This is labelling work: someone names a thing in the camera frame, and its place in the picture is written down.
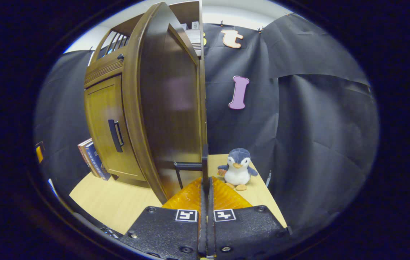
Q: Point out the penguin plush toy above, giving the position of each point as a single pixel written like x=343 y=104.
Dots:
x=238 y=169

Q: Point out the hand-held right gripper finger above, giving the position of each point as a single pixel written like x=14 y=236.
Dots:
x=210 y=231
x=203 y=231

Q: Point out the wooden shoe cabinet door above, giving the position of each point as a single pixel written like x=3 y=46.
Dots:
x=103 y=119
x=165 y=101

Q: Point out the wooden double-door shoe cabinet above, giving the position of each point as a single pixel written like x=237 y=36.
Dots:
x=103 y=65

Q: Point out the blue hardcover book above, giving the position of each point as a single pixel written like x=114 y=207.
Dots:
x=96 y=162

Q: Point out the thin white upright book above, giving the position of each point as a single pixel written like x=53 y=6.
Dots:
x=186 y=26

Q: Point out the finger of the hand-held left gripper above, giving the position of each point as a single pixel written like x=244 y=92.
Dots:
x=39 y=153

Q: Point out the wooden cabinet drawer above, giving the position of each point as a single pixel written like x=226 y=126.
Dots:
x=102 y=68

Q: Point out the black backdrop cloth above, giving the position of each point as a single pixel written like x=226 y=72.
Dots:
x=317 y=126

